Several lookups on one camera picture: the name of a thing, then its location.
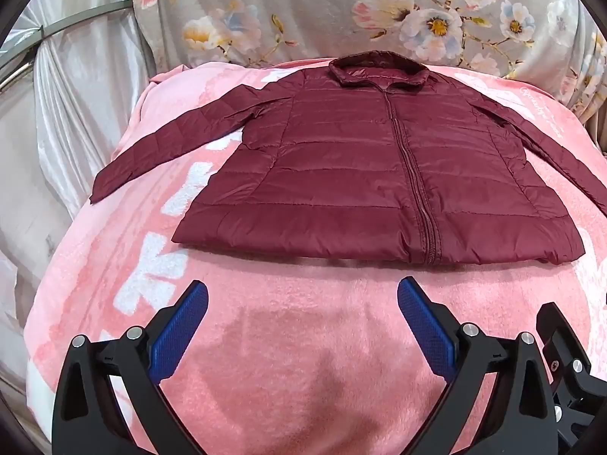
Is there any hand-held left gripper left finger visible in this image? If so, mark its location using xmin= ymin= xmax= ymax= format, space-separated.
xmin=51 ymin=279 xmax=209 ymax=455

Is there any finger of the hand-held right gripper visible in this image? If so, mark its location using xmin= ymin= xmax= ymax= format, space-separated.
xmin=536 ymin=301 xmax=607 ymax=455

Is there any grey metal rail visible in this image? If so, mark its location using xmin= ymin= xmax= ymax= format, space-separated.
xmin=38 ymin=0 xmax=136 ymax=39

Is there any pink printed blanket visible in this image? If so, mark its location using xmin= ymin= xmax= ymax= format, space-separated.
xmin=24 ymin=59 xmax=598 ymax=455

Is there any grey floral blanket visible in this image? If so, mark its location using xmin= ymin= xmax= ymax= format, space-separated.
xmin=130 ymin=0 xmax=607 ymax=152

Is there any beige cloth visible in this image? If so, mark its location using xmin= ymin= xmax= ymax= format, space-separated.
xmin=585 ymin=114 xmax=607 ymax=153

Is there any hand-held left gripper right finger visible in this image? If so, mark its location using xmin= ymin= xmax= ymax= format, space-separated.
xmin=397 ymin=276 xmax=560 ymax=455

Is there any maroon puffer jacket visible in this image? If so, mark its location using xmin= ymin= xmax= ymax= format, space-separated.
xmin=90 ymin=51 xmax=607 ymax=266

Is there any white satin curtain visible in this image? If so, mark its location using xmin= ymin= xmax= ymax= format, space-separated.
xmin=0 ymin=0 xmax=157 ymax=389

